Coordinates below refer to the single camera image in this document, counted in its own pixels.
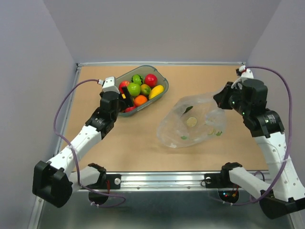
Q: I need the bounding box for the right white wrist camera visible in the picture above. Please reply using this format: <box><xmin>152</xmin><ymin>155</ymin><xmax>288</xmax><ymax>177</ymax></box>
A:
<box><xmin>235</xmin><ymin>65</ymin><xmax>254</xmax><ymax>83</ymax></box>

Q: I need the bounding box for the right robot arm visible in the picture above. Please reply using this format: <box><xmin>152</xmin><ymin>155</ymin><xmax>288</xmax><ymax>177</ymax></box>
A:
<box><xmin>208</xmin><ymin>79</ymin><xmax>305</xmax><ymax>219</ymax></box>

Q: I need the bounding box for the green toy watermelon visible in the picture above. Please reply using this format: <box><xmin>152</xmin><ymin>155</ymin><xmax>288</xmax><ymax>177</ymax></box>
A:
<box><xmin>131</xmin><ymin>74</ymin><xmax>144</xmax><ymax>85</ymax></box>

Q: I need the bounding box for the red apple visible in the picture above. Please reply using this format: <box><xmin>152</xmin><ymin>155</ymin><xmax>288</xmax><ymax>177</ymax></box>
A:
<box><xmin>119</xmin><ymin>81</ymin><xmax>130</xmax><ymax>89</ymax></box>
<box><xmin>144</xmin><ymin>74</ymin><xmax>158</xmax><ymax>88</ymax></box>

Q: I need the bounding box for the aluminium front rail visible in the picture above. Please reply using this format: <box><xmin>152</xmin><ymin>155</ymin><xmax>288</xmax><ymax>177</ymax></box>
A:
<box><xmin>35</xmin><ymin>170</ymin><xmax>263</xmax><ymax>191</ymax></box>

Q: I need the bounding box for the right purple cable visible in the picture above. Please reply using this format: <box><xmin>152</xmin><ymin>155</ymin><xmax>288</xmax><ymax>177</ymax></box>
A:
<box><xmin>243</xmin><ymin>66</ymin><xmax>293</xmax><ymax>206</ymax></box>

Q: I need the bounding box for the orange toy fruit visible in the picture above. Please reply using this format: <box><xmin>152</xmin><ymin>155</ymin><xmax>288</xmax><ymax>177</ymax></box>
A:
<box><xmin>133</xmin><ymin>95</ymin><xmax>148</xmax><ymax>107</ymax></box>

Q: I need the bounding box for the green fruit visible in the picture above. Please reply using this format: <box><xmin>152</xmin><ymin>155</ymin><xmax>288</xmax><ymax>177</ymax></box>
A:
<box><xmin>127</xmin><ymin>83</ymin><xmax>141</xmax><ymax>97</ymax></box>

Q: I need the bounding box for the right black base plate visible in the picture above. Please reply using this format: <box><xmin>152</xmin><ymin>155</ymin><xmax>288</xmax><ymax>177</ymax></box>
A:
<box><xmin>201</xmin><ymin>173</ymin><xmax>231</xmax><ymax>188</ymax></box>

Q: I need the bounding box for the red toy strawberry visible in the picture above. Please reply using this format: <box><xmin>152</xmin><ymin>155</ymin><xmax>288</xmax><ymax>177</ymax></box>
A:
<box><xmin>124</xmin><ymin>106</ymin><xmax>136</xmax><ymax>113</ymax></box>

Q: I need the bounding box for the yellow toy mango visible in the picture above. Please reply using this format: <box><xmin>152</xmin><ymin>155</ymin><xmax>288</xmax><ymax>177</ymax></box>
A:
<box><xmin>148</xmin><ymin>85</ymin><xmax>164</xmax><ymax>100</ymax></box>

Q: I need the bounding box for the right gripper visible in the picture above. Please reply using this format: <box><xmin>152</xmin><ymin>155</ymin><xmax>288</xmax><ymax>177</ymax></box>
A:
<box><xmin>214</xmin><ymin>81</ymin><xmax>250</xmax><ymax>116</ymax></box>

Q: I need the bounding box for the red apple right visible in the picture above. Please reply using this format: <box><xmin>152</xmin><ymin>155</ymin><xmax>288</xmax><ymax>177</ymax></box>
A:
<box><xmin>144</xmin><ymin>74</ymin><xmax>158</xmax><ymax>88</ymax></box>

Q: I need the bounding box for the clear plastic bag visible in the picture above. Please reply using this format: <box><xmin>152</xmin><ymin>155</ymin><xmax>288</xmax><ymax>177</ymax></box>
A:
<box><xmin>157</xmin><ymin>92</ymin><xmax>226</xmax><ymax>148</ymax></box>

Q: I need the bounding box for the grey-green plastic basin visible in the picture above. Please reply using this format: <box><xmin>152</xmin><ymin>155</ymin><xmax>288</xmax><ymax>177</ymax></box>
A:
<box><xmin>115</xmin><ymin>65</ymin><xmax>169</xmax><ymax>117</ymax></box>

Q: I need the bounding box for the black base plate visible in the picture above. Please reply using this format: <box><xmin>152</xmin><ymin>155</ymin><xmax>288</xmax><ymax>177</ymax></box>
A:
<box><xmin>201</xmin><ymin>173</ymin><xmax>231</xmax><ymax>188</ymax></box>
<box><xmin>81</xmin><ymin>173</ymin><xmax>121</xmax><ymax>190</ymax></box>

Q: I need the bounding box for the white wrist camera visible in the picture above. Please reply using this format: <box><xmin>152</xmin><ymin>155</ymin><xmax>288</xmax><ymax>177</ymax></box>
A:
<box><xmin>235</xmin><ymin>65</ymin><xmax>254</xmax><ymax>83</ymax></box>
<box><xmin>98</xmin><ymin>76</ymin><xmax>120</xmax><ymax>94</ymax></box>

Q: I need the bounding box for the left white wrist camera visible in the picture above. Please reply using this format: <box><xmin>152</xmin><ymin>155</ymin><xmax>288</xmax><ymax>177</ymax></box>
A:
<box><xmin>98</xmin><ymin>76</ymin><xmax>120</xmax><ymax>94</ymax></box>

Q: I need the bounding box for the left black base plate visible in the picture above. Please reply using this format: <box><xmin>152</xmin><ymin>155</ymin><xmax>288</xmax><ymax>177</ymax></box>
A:
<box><xmin>81</xmin><ymin>173</ymin><xmax>121</xmax><ymax>190</ymax></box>

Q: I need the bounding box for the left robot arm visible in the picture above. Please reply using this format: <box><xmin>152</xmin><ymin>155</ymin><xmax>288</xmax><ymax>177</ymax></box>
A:
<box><xmin>32</xmin><ymin>87</ymin><xmax>133</xmax><ymax>208</ymax></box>

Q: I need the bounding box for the red apple left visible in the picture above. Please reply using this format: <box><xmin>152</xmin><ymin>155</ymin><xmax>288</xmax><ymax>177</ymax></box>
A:
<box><xmin>119</xmin><ymin>81</ymin><xmax>130</xmax><ymax>89</ymax></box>

